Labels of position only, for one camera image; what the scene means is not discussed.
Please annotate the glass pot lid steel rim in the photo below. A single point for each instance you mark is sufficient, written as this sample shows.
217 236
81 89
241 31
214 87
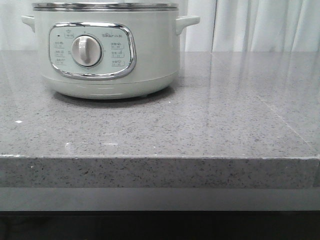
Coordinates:
104 6

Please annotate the pale green electric cooking pot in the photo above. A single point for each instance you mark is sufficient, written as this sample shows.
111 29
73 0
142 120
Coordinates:
126 54

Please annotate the white pleated curtain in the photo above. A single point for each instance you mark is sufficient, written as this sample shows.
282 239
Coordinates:
225 25

